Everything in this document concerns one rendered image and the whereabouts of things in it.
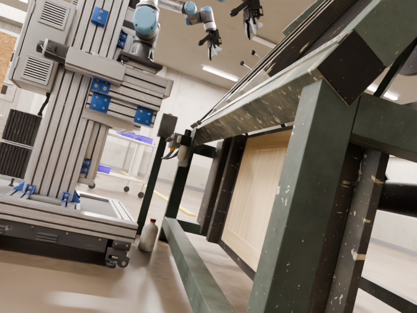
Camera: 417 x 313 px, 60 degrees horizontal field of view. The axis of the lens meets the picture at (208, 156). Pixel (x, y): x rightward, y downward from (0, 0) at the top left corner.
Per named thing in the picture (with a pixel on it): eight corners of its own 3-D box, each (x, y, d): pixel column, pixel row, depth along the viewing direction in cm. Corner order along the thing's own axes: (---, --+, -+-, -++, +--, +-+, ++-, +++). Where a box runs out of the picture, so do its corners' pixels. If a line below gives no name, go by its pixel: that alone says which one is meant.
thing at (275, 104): (191, 146, 289) (181, 136, 288) (201, 136, 291) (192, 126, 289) (349, 108, 72) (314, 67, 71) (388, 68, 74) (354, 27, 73)
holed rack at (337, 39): (200, 123, 234) (199, 123, 234) (203, 120, 235) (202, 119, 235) (338, 42, 72) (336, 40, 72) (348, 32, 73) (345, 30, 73)
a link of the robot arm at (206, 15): (200, 10, 256) (211, 8, 256) (203, 26, 257) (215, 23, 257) (198, 7, 249) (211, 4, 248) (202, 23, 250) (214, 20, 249)
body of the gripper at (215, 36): (222, 45, 253) (218, 27, 252) (210, 46, 250) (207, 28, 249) (218, 48, 260) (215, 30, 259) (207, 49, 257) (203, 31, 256)
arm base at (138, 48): (126, 54, 184) (131, 35, 184) (123, 60, 198) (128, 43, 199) (155, 64, 189) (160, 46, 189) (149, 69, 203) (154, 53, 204)
